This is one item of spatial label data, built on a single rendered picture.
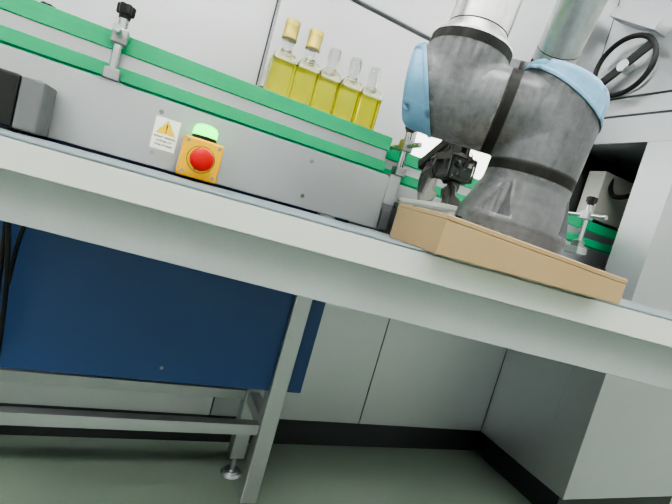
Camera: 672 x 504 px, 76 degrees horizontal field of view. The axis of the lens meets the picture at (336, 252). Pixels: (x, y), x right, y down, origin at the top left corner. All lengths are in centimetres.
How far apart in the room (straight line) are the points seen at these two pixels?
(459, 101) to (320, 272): 29
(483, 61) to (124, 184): 46
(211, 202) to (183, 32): 79
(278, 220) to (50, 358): 63
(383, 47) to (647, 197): 91
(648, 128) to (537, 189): 113
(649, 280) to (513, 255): 111
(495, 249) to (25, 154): 50
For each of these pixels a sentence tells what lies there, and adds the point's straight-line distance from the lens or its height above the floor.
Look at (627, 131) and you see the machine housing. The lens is 174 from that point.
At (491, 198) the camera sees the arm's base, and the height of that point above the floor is 84.
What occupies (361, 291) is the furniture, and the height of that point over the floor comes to 68.
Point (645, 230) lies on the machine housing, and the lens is 158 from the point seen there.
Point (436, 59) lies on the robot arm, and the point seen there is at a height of 99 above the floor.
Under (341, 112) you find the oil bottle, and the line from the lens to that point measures 109.
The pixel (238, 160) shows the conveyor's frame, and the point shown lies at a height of 81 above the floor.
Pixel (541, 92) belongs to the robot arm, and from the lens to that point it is 62.
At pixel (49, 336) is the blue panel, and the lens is 97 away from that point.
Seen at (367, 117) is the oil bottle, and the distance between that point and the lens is 112.
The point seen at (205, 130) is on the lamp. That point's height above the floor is 84.
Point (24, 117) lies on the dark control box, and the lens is 82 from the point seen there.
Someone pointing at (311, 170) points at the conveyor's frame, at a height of 84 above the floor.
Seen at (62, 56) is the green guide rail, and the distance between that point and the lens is 92.
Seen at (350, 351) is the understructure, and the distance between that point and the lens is 142.
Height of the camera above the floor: 76
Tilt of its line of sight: 5 degrees down
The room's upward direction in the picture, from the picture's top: 16 degrees clockwise
